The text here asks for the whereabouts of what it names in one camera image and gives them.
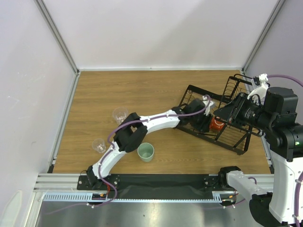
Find small clear glass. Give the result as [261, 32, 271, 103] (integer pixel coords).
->
[92, 138, 107, 153]

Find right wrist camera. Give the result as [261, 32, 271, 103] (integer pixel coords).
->
[247, 73, 269, 102]

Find green plastic cup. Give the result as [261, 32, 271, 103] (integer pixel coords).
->
[137, 143, 154, 163]

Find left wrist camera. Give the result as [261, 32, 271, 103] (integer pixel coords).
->
[202, 95, 215, 116]

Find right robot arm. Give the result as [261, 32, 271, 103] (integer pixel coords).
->
[214, 87, 303, 227]

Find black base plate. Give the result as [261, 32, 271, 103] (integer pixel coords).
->
[76, 174, 237, 200]

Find white cable duct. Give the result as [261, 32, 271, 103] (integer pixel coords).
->
[43, 191, 236, 203]

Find large clear faceted glass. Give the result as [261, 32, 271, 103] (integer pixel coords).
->
[112, 107, 128, 125]

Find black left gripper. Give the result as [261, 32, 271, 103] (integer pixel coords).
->
[189, 110, 213, 133]

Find orange black mug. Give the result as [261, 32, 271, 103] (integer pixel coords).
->
[209, 116, 225, 131]

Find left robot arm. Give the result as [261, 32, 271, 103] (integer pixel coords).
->
[86, 95, 214, 190]

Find black wire dish rack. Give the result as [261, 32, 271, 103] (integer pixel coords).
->
[177, 74, 264, 155]

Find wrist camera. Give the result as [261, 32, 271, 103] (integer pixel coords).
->
[202, 95, 215, 116]
[247, 73, 269, 102]

